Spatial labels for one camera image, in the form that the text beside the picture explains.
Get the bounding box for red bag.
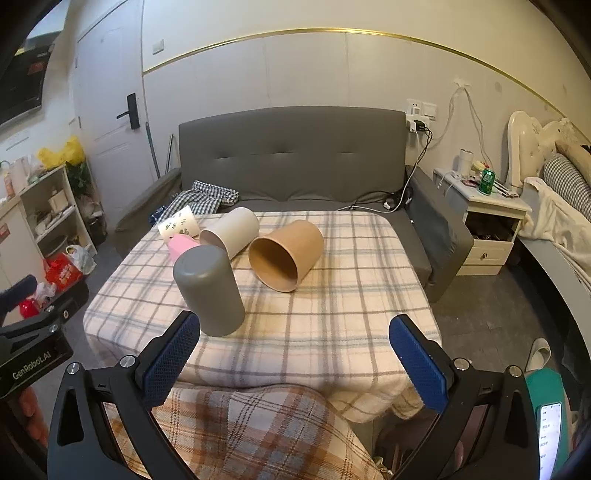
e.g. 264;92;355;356
45;253;84;292

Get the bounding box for checked pillow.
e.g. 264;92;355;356
542;154;591;206

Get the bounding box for white slipper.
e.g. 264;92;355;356
526;338;552;372

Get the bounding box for white patterned cup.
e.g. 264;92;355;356
158;206;200;241

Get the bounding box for white shelf unit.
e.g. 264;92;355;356
0;164;98;287

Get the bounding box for white plastic bag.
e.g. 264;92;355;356
65;244;98;275

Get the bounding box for orange plaid blanket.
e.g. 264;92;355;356
104;383;384;480

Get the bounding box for brown paper cup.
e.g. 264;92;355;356
248;220;325;293

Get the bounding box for beige plastic cup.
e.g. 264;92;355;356
199;207;260;260

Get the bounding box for checked cloth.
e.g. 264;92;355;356
168;180;241;215

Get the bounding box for mop stick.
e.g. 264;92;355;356
145;122;161;181

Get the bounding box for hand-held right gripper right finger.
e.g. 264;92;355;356
383;315;546;480

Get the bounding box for yellow plastic bag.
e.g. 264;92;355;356
38;136;86;169

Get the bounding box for grey sofa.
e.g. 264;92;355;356
115;107;475;303

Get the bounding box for white cable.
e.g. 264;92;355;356
434;78;490;167

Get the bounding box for pink cup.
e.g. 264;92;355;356
167;233;200;260

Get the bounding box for white wall socket panel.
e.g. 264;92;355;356
406;98;437;118

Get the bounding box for pale plaid blanket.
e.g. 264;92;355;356
83;211;443;423

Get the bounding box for teal-cased smartphone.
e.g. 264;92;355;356
524;368;575;480

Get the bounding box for grey plastic cup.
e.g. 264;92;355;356
173;244;246;337

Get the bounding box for black door lock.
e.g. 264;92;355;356
116;93;140;130

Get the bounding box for white nightstand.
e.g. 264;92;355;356
433;167;532;277

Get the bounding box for white bed headboard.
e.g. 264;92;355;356
508;111;578;188

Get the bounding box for white door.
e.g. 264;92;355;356
71;11;160;185

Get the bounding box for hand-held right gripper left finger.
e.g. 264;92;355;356
46;310;201;480

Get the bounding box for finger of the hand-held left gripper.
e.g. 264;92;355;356
0;275;38;324

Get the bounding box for black cable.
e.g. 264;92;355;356
337;127;435;213

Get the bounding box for black television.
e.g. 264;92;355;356
0;23;56;127

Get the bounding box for white bed blanket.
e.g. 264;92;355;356
519;178;591;296

